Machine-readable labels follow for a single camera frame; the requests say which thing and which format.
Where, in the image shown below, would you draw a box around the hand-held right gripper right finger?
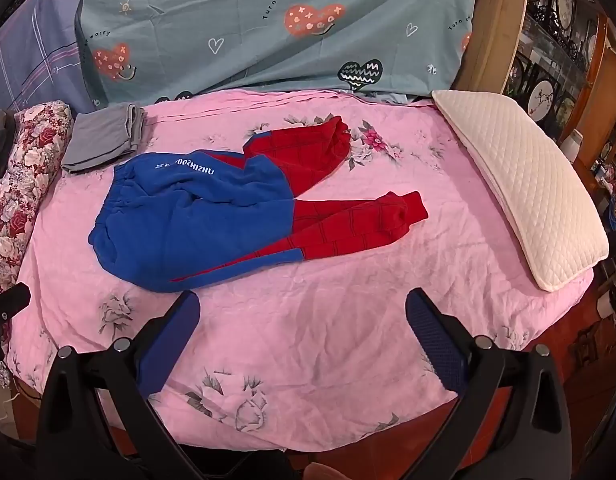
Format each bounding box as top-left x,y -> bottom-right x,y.
405,287 -> 574,480

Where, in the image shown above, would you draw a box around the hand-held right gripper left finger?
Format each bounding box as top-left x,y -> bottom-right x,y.
35,290 -> 203,480

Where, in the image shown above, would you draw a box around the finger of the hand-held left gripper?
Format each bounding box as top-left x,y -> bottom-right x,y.
0,282 -> 32,322

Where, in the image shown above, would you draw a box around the blue and red pants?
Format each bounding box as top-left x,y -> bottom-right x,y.
88,115 -> 429,294

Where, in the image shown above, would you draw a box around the red floral quilt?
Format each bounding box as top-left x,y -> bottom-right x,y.
0,101 -> 74,391

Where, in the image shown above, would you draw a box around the pink floral bed sheet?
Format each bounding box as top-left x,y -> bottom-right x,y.
12,87 -> 596,453

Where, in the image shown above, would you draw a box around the white quilted pillow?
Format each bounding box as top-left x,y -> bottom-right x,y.
432,89 -> 610,292

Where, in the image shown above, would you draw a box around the folded grey garment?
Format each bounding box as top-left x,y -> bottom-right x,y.
62,102 -> 147,175

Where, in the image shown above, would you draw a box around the white cup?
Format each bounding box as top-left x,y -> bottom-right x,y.
560,130 -> 585,163

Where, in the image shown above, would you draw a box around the blue plaid cloth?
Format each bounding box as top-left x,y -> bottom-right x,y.
0,0 -> 96,121

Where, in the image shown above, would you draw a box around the round decorative plate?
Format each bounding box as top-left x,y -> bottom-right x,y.
555,0 -> 578,31
530,79 -> 556,122

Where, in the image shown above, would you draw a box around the wooden display cabinet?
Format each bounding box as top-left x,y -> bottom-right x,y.
508,0 -> 616,321

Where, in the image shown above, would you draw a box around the teal printed quilt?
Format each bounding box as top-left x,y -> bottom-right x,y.
75,0 -> 484,107

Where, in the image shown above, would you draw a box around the wooden headboard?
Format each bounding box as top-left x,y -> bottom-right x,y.
450,0 -> 531,96

